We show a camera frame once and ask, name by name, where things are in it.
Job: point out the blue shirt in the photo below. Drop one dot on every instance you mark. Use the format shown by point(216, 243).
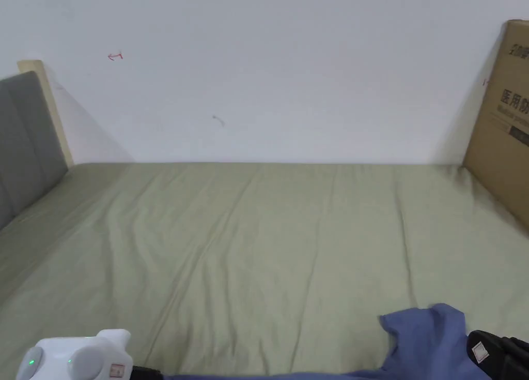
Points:
point(430, 338)

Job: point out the bed with pale green sheet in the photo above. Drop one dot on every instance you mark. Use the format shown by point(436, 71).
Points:
point(256, 239)

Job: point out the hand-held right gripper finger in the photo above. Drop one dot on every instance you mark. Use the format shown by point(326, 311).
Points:
point(502, 357)

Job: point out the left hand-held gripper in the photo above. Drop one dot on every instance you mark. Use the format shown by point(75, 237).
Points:
point(82, 359)

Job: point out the grey padded headboard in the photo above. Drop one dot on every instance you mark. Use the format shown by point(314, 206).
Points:
point(25, 148)

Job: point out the brown cardboard carton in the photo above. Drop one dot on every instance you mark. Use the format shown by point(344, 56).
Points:
point(504, 148)

